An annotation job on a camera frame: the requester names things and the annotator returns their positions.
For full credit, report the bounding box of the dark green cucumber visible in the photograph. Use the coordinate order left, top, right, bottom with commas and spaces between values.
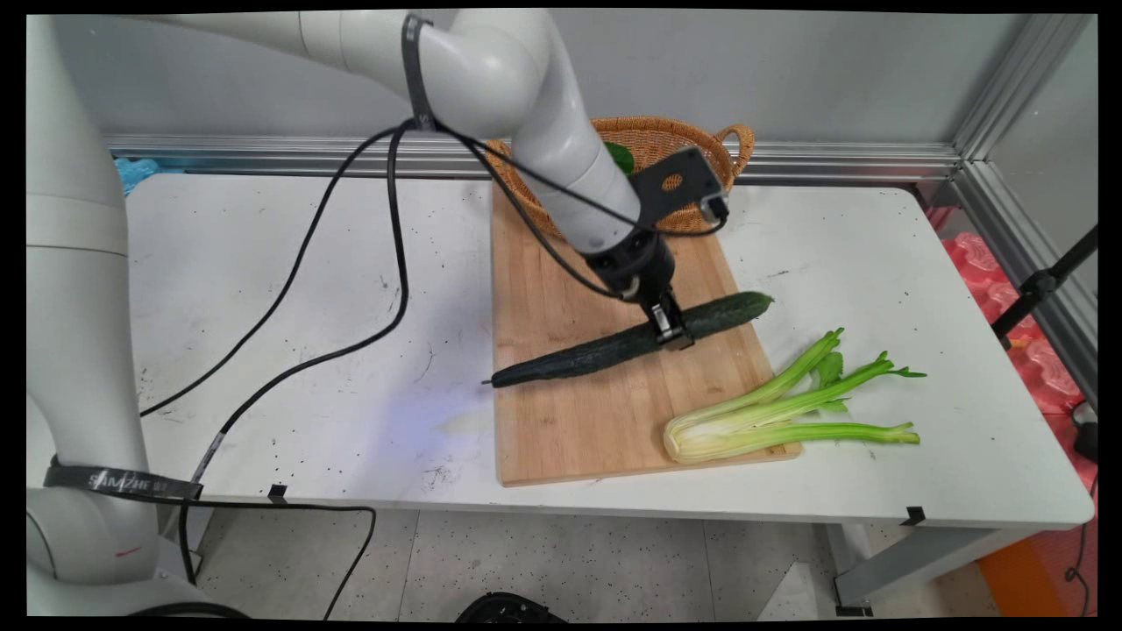
481, 292, 776, 390

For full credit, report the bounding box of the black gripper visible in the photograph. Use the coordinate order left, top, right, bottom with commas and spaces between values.
582, 228, 696, 352

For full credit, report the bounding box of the black SAMZHE velcro strap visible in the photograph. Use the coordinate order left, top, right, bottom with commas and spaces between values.
43, 463, 205, 503
401, 12, 437, 133

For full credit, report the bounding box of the wooden cutting board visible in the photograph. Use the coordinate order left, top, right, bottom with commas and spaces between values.
491, 180, 804, 488

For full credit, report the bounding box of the green celery bunch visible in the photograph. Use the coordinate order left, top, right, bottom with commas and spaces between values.
663, 328, 927, 465

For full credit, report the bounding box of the black round floor object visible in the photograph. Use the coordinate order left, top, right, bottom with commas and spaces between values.
455, 592, 568, 624

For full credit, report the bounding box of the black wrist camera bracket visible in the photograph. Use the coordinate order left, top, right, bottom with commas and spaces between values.
626, 145, 731, 230

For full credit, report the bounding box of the grey metal table leg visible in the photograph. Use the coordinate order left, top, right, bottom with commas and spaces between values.
160, 504, 217, 585
827, 523, 1044, 616

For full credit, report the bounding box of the black tripod stand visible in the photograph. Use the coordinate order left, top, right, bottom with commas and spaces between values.
991, 225, 1098, 350

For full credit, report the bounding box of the woven wicker basket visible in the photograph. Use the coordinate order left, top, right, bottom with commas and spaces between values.
484, 117, 756, 239

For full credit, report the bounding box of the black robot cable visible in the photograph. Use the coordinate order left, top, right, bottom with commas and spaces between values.
138, 118, 728, 420
175, 123, 417, 620

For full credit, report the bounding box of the black power adapter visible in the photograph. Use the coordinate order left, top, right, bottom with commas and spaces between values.
1070, 401, 1098, 465

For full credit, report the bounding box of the blue bubble foam sheet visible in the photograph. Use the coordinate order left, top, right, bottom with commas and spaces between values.
112, 157, 190, 197

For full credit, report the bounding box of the pink bubble foam sheet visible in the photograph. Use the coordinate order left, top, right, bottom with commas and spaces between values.
927, 206, 1098, 496

